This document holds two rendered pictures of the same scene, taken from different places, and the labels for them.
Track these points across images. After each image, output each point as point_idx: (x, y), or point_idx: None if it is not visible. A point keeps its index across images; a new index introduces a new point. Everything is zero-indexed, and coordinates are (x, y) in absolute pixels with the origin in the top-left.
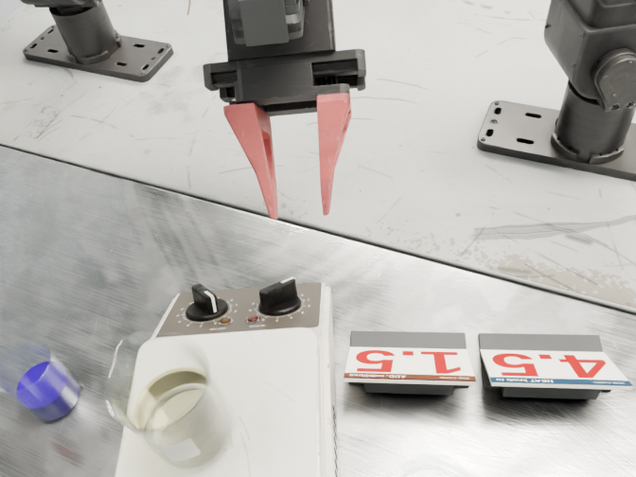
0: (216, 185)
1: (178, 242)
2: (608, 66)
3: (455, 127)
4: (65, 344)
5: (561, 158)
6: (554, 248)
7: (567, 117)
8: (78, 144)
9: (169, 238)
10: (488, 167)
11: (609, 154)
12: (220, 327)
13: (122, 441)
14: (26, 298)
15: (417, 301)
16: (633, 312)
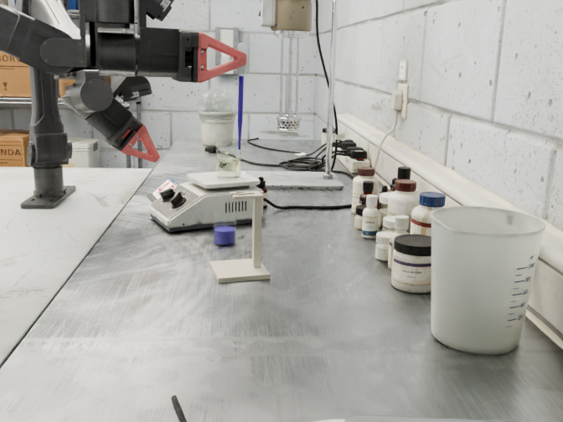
0: (86, 240)
1: (130, 240)
2: (70, 142)
3: (36, 212)
4: (200, 246)
5: (63, 196)
6: (110, 199)
7: (54, 180)
8: (50, 276)
9: (128, 242)
10: (64, 207)
11: (64, 188)
12: (188, 193)
13: (239, 182)
14: (182, 258)
15: (143, 209)
16: (133, 194)
